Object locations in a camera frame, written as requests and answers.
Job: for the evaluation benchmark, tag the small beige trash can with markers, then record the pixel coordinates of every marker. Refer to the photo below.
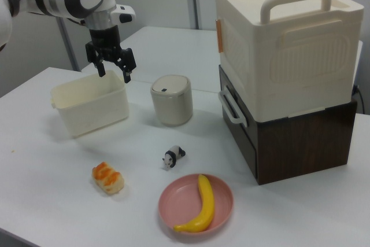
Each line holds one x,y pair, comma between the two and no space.
172,105

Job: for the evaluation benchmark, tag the panda toy figure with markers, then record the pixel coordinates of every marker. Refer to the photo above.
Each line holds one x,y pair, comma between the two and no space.
173,156

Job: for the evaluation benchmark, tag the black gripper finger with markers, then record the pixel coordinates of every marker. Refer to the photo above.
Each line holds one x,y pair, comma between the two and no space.
127,64
96,59

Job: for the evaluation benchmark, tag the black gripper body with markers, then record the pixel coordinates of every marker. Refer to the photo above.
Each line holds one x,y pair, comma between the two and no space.
105,40

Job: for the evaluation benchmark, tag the pink plate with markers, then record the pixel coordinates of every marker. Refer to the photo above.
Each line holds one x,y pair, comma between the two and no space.
179,200

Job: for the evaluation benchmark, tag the cream plastic storage box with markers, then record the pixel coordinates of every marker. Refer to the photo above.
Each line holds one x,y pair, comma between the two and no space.
289,56

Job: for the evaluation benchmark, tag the dark brown wooden drawer box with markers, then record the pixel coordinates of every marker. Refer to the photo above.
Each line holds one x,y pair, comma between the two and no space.
303,148

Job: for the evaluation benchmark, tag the orange topped toy bread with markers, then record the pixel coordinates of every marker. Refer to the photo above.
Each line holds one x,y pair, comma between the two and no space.
108,179

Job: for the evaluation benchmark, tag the white plastic box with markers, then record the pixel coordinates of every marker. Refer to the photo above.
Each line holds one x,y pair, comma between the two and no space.
95,114

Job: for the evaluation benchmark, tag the yellow toy banana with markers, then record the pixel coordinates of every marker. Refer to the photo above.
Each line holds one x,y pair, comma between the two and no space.
206,198

